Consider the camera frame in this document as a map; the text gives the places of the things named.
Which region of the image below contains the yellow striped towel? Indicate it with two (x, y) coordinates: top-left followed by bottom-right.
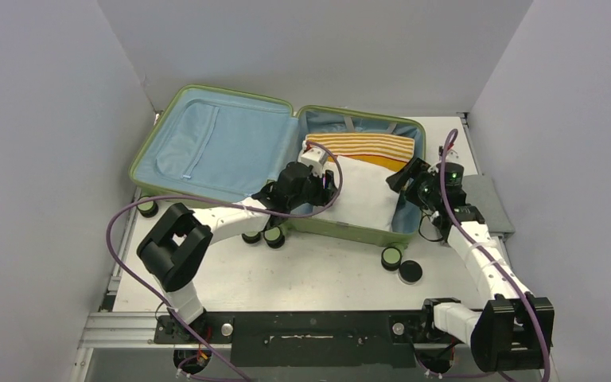
(305, 132), (416, 172)

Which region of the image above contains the white cloth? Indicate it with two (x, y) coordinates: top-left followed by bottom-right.
(314, 156), (399, 232)

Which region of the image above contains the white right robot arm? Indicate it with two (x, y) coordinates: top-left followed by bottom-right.
(386, 158), (555, 372)

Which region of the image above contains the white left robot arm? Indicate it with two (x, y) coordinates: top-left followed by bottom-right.
(137, 162), (338, 342)

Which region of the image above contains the green suitcase with blue lining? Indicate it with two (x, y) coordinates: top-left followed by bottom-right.
(128, 84), (426, 248)

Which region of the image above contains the middle right suitcase wheel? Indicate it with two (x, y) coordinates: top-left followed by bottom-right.
(263, 226), (286, 249)

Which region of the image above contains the grey folded cloth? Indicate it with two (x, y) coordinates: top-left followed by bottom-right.
(463, 174), (516, 239)

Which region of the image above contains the middle left suitcase wheel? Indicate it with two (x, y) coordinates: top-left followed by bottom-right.
(241, 232), (263, 245)

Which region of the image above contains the front green suitcase wheel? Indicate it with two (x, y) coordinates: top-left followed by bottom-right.
(381, 247), (403, 271)

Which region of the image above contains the front black suitcase wheel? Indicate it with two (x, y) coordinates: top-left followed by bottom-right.
(398, 260), (423, 285)

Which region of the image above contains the far left suitcase wheel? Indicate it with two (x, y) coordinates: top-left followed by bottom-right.
(135, 197), (159, 218)

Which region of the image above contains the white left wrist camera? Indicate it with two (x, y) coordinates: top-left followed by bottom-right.
(297, 146), (330, 177)

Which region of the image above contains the grey suitcase strap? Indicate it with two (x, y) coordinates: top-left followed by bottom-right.
(342, 115), (399, 135)

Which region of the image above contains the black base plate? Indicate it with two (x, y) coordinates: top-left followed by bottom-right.
(152, 310), (470, 369)

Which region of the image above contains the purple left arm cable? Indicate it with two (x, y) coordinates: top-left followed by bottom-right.
(106, 141), (344, 382)

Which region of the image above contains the aluminium frame rail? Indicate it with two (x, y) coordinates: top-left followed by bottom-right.
(76, 310), (555, 349)

